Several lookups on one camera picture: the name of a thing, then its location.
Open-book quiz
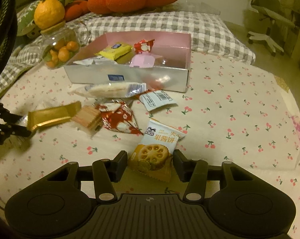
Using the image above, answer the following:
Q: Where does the gold foil snack bar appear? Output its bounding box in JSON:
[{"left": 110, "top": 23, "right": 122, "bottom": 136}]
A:
[{"left": 27, "top": 101, "right": 81, "bottom": 132}]

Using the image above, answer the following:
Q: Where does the grey checkered quilt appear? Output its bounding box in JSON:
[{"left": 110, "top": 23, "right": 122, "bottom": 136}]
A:
[{"left": 0, "top": 11, "right": 256, "bottom": 98}]

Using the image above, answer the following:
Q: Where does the yellow snack packet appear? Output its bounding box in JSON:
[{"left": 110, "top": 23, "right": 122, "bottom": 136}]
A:
[{"left": 95, "top": 42, "right": 132, "bottom": 61}]

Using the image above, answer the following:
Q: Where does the glass jar with kumquats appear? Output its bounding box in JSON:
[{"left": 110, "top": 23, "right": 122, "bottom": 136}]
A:
[{"left": 39, "top": 21, "right": 90, "bottom": 69}]

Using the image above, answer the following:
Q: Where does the pink wafer snack packet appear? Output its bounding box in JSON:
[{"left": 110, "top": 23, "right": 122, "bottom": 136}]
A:
[{"left": 129, "top": 52, "right": 164, "bottom": 68}]

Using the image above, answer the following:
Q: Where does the pink silver cardboard box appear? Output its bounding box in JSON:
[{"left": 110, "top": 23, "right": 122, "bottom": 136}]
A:
[{"left": 64, "top": 31, "right": 191, "bottom": 93}]

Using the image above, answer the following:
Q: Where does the cherry print tablecloth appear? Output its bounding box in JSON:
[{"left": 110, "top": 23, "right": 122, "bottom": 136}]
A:
[{"left": 0, "top": 53, "right": 300, "bottom": 238}]

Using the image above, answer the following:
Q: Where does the green patterned pillow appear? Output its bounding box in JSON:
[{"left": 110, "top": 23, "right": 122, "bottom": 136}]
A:
[{"left": 17, "top": 0, "right": 73, "bottom": 36}]

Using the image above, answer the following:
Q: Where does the red snack packet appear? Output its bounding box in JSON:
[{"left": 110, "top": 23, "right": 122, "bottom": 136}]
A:
[{"left": 134, "top": 39, "right": 155, "bottom": 54}]

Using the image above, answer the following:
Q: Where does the red white candy packet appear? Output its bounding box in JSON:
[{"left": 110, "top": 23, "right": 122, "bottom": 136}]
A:
[{"left": 94, "top": 101, "right": 143, "bottom": 135}]

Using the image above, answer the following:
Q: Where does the white office chair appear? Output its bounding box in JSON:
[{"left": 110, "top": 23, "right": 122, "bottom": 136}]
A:
[{"left": 247, "top": 0, "right": 295, "bottom": 56}]

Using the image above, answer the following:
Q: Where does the small red pumpkin cushion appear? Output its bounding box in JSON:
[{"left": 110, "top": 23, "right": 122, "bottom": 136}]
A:
[{"left": 64, "top": 0, "right": 89, "bottom": 22}]

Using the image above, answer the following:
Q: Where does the jam biscuit packet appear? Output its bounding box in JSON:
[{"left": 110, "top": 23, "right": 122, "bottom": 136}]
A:
[{"left": 127, "top": 119, "right": 186, "bottom": 182}]

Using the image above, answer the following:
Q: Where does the clear blue cracker packet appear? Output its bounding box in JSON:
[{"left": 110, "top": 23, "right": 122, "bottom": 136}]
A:
[{"left": 72, "top": 81, "right": 147, "bottom": 98}]

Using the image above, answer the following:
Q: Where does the orange fruit jar lid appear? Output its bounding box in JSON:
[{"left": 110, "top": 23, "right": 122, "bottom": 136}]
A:
[{"left": 34, "top": 0, "right": 65, "bottom": 30}]

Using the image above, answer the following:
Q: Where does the white monkey biscuit packet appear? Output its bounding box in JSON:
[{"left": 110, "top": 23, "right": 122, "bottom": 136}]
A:
[{"left": 72, "top": 56, "right": 117, "bottom": 66}]

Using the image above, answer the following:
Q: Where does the white barcode snack packet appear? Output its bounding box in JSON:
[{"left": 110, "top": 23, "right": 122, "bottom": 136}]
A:
[{"left": 139, "top": 90, "right": 176, "bottom": 112}]

